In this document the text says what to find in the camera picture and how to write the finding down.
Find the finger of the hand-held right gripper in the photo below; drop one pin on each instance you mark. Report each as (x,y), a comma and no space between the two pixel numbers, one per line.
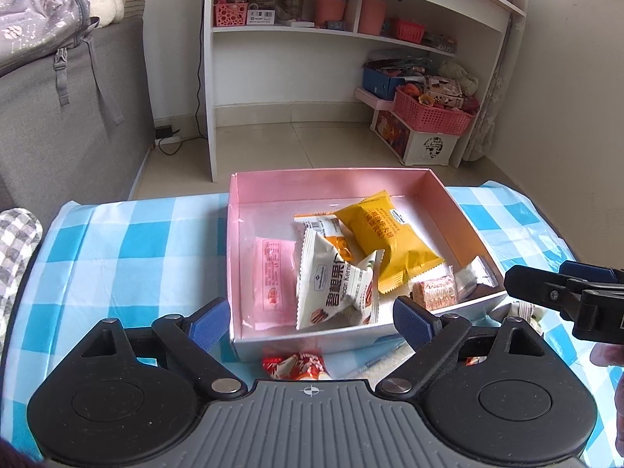
(536,285)
(585,270)

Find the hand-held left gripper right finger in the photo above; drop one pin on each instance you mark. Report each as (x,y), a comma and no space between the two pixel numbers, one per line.
(414,324)

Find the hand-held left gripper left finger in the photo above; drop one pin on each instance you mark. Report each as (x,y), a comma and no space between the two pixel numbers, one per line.
(212,324)

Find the white grey-printed packet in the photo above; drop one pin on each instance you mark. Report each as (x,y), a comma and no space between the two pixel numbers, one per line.
(524,312)

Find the rose patterned snack packet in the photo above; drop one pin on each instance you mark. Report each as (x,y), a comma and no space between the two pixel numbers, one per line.
(434,290)

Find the clear snack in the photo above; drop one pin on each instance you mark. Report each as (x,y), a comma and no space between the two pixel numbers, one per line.
(475,278)

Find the white packet with olive print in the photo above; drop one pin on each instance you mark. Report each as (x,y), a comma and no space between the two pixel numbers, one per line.
(371,278)

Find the pink wafer packet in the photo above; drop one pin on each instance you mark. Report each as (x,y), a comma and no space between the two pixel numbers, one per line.
(275,282)

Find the yellow waffle packet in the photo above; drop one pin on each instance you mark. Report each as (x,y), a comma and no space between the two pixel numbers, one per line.
(390,239)

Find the red white candy packet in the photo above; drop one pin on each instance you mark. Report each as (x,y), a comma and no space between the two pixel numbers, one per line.
(297,365)

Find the white nut packet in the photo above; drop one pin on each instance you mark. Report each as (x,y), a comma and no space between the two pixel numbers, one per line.
(321,287)

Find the orange snack packet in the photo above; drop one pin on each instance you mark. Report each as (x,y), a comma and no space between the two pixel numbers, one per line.
(336,243)

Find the pink cardboard box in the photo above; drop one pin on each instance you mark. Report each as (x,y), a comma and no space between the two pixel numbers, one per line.
(273,190)

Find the person's right hand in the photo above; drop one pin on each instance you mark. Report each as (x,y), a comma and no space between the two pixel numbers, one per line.
(609,355)

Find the blue checked tablecloth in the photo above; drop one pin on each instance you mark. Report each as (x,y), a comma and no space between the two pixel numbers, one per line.
(136,253)

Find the white printed storage box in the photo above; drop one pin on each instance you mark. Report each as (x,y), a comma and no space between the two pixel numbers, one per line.
(429,148)

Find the lace curtain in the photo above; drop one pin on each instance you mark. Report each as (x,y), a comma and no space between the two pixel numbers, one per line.
(490,107)

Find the power strip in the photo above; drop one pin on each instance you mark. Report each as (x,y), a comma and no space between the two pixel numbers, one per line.
(168,137)

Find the large pink basket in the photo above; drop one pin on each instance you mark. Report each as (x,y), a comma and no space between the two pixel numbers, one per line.
(429,117)

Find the grey checked cushion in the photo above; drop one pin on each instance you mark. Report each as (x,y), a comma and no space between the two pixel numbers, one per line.
(17,253)

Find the printed carton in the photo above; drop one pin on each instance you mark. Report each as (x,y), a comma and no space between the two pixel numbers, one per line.
(442,90)

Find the white shelf unit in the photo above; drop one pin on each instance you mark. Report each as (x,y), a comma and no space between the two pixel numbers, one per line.
(210,107)

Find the pale green plush toy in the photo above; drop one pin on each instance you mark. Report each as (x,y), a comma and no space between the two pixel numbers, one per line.
(460,75)

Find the grey sofa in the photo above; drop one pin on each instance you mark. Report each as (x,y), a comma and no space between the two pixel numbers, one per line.
(73,131)

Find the blue storage bin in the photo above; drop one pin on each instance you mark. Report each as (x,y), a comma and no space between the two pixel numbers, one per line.
(378,83)

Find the small red basket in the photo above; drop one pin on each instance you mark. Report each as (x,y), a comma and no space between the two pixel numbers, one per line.
(408,31)

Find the small pink perforated basket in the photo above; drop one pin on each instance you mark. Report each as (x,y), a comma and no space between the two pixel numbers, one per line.
(231,15)

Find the small white labelled box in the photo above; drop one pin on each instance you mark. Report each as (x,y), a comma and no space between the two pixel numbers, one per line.
(262,13)

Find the pink pen cup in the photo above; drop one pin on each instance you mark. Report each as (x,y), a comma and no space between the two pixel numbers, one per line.
(330,13)

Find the white plush toy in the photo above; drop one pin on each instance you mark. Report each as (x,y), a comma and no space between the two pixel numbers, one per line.
(109,7)

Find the silver backpack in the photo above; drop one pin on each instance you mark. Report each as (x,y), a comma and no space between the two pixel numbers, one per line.
(39,9)

